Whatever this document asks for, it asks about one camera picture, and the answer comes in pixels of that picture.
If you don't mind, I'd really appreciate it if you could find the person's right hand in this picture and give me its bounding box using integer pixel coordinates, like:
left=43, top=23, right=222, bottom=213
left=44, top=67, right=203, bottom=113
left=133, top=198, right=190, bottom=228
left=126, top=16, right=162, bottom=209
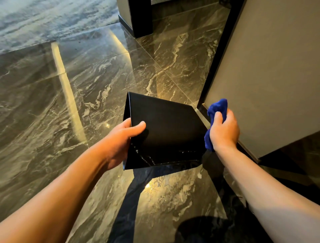
left=209, top=109, right=241, bottom=154

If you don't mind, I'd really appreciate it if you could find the person's left hand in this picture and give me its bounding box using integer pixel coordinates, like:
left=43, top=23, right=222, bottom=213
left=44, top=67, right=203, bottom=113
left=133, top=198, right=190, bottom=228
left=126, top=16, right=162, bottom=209
left=96, top=117, right=147, bottom=171

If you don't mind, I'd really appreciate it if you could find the blue cleaning cloth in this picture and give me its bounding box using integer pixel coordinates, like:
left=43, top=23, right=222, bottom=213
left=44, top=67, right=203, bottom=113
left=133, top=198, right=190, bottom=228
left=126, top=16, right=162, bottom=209
left=204, top=98, right=228, bottom=152

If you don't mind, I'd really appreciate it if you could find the black square waste bin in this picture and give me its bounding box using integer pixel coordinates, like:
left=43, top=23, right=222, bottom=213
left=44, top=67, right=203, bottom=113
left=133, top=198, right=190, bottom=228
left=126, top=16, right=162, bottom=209
left=122, top=91, right=208, bottom=171

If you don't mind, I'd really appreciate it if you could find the person's left forearm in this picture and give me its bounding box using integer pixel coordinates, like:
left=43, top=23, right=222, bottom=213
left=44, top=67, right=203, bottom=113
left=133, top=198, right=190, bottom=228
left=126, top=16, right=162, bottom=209
left=0, top=146, right=110, bottom=243

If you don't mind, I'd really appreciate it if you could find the person's right forearm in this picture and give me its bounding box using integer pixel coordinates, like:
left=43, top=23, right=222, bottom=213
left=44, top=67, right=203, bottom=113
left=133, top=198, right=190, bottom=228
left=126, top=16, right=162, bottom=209
left=215, top=146, right=320, bottom=243

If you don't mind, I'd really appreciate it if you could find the grey patterned carpet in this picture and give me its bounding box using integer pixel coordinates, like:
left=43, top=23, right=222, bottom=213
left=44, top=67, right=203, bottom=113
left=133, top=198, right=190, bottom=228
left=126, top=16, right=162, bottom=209
left=0, top=0, right=120, bottom=54

